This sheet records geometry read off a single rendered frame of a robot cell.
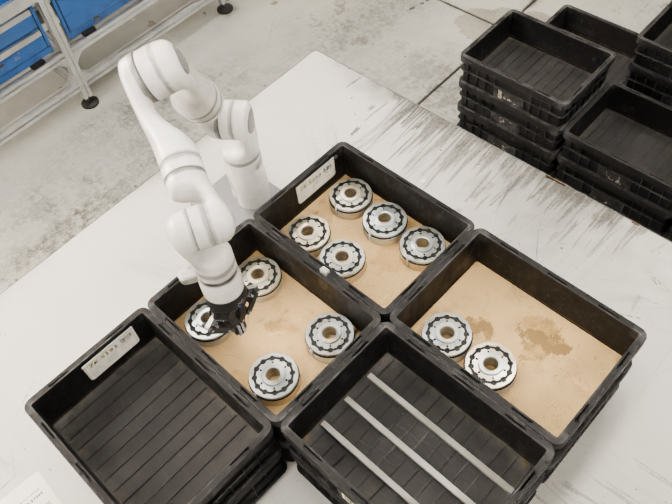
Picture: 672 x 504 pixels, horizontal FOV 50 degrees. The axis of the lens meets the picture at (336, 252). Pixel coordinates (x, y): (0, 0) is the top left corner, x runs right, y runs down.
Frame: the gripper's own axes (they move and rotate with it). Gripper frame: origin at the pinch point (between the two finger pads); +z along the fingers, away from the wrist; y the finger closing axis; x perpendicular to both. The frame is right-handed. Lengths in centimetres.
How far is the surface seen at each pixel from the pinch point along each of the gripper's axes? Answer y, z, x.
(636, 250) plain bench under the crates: 85, 27, -42
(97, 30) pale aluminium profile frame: 74, 67, 192
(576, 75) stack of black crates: 151, 48, 13
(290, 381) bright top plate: 1.6, 12.3, -10.4
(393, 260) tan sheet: 38.4, 14.7, -5.6
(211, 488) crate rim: -23.5, 5.3, -17.6
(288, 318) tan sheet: 12.4, 15.0, 1.8
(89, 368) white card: -24.3, 8.2, 20.4
